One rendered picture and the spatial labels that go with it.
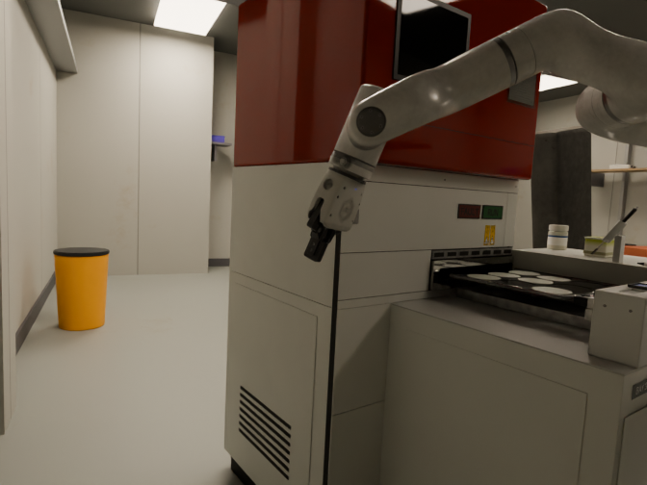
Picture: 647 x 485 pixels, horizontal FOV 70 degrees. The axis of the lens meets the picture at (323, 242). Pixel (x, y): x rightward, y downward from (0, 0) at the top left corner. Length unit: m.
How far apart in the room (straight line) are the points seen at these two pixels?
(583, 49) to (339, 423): 1.06
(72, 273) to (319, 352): 2.87
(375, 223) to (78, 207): 5.34
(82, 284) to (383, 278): 2.97
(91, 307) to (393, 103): 3.51
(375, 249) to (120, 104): 5.39
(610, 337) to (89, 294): 3.55
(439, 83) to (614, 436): 0.74
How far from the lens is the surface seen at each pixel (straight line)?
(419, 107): 0.78
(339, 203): 0.83
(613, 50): 0.93
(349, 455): 1.48
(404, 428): 1.45
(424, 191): 1.44
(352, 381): 1.37
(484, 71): 0.88
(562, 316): 1.39
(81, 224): 6.38
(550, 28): 0.93
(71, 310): 4.05
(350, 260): 1.26
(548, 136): 3.77
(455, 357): 1.26
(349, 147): 0.83
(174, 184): 6.40
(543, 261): 1.79
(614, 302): 1.11
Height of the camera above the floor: 1.12
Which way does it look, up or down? 6 degrees down
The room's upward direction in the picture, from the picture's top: 3 degrees clockwise
